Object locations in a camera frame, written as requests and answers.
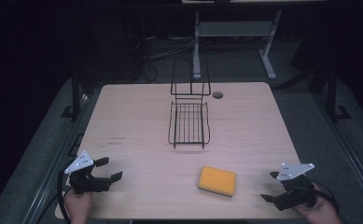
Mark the grey metal desk frame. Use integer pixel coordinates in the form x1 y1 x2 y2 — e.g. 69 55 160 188
192 8 283 81

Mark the aluminium frame rail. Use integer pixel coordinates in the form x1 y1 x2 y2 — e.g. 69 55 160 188
22 92 91 224
312 92 363 207

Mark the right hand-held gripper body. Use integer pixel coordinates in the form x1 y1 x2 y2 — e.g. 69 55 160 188
273 162 317 212

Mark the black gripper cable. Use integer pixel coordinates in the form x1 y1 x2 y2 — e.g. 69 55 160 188
306 178 341 217
56 161 74 224

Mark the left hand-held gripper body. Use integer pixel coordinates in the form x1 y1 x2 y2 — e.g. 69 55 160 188
64 150 112 195

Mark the person's right hand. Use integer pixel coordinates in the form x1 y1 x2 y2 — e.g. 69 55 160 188
293 182 344 224

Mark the black metal post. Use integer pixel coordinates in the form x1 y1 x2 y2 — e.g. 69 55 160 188
326 65 352 121
61 64 83 121

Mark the black wire rack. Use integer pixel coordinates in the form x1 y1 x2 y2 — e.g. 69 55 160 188
167 55 212 150

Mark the person's left hand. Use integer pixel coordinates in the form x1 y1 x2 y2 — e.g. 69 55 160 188
63 189 94 224

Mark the bundle of floor cables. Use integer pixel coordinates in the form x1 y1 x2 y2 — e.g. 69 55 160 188
126 33 196 84

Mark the yellow sponge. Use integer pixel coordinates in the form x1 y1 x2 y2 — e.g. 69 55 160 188
197 165 237 198

